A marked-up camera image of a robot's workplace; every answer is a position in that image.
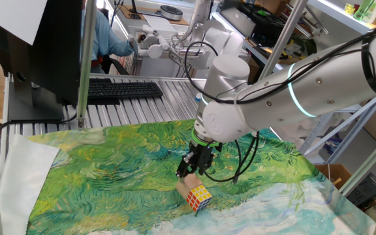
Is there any white metal shelf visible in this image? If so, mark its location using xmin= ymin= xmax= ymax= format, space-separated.
xmin=300 ymin=0 xmax=376 ymax=165

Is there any Rubik's cube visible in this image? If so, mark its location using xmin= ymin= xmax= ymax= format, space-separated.
xmin=185 ymin=184 xmax=213 ymax=213

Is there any green translucent container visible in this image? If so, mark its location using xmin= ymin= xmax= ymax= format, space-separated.
xmin=353 ymin=0 xmax=376 ymax=24

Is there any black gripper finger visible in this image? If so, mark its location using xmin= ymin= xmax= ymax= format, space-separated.
xmin=174 ymin=151 xmax=197 ymax=180
xmin=198 ymin=157 xmax=215 ymax=177

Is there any grey laptop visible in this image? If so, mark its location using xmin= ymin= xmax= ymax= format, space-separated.
xmin=220 ymin=6 xmax=257 ymax=37

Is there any black office chair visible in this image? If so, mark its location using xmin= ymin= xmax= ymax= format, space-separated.
xmin=101 ymin=48 xmax=131 ymax=76

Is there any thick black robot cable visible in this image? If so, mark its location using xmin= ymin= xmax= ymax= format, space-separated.
xmin=183 ymin=20 xmax=376 ymax=170

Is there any round black grey speaker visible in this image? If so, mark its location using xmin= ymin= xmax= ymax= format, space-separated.
xmin=159 ymin=4 xmax=184 ymax=22

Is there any white paper sheet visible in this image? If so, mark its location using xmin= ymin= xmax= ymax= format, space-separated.
xmin=0 ymin=0 xmax=48 ymax=46

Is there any small wooden block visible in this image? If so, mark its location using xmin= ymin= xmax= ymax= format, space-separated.
xmin=176 ymin=172 xmax=204 ymax=200

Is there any black computer monitor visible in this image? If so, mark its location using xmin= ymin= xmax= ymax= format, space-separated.
xmin=0 ymin=0 xmax=83 ymax=122

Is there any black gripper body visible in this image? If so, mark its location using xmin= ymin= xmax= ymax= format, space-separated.
xmin=187 ymin=142 xmax=223 ymax=169

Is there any green flange ring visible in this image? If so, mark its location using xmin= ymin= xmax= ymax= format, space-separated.
xmin=190 ymin=127 xmax=221 ymax=148

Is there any black plastic crate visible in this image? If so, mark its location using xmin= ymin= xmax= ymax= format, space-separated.
xmin=347 ymin=172 xmax=376 ymax=209

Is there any black equipment crate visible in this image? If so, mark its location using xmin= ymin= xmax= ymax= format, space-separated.
xmin=238 ymin=1 xmax=287 ymax=47

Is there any black keyboard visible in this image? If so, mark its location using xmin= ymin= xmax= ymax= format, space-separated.
xmin=86 ymin=78 xmax=164 ymax=106

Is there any small brown cardboard box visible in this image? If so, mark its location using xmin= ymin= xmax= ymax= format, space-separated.
xmin=315 ymin=163 xmax=353 ymax=191

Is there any Van Gogh print cloth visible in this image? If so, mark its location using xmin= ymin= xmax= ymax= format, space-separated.
xmin=0 ymin=117 xmax=376 ymax=235

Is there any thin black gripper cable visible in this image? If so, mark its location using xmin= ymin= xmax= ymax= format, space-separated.
xmin=202 ymin=130 xmax=260 ymax=183

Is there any person in blue shirt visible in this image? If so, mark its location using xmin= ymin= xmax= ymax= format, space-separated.
xmin=80 ymin=0 xmax=136 ymax=74

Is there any small yellow container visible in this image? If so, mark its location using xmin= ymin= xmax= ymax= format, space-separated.
xmin=343 ymin=2 xmax=356 ymax=16

